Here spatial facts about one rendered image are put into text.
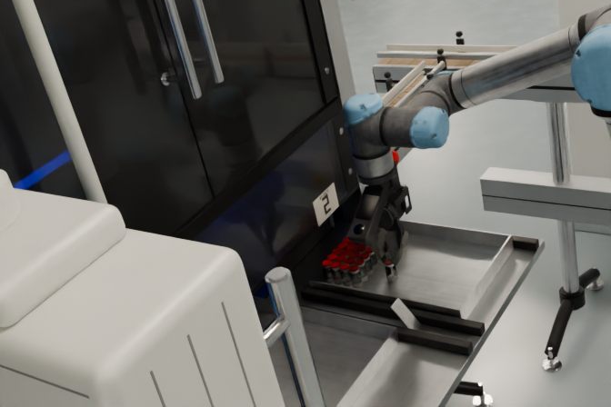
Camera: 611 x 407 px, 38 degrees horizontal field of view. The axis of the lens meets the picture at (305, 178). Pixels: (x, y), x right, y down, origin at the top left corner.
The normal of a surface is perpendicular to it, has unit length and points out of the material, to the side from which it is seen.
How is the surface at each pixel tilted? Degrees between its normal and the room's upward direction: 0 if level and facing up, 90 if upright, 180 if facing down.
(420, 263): 0
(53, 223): 0
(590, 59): 83
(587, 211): 90
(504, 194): 90
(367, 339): 0
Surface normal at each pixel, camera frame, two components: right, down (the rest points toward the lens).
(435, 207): -0.21, -0.86
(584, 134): -0.53, 0.49
